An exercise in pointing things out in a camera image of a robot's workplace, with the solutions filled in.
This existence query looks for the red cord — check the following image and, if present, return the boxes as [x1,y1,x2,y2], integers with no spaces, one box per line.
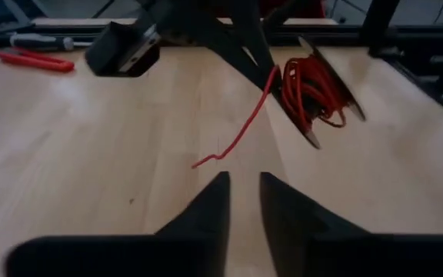
[191,55,348,169]

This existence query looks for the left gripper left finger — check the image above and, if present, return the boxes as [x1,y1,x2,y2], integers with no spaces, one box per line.
[2,171,231,277]

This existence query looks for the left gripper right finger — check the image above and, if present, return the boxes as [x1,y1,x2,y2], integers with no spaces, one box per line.
[259,172,443,277]

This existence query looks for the red-handled pliers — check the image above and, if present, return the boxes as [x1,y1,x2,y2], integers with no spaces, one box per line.
[0,48,75,73]

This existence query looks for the grey-handled screwdriver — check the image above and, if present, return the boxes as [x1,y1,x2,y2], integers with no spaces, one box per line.
[8,32,94,52]

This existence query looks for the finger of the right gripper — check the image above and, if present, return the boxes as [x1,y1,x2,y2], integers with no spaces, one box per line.
[190,21,275,92]
[228,0,284,84]

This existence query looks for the black table frame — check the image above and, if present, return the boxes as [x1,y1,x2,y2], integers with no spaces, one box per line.
[0,0,443,124]

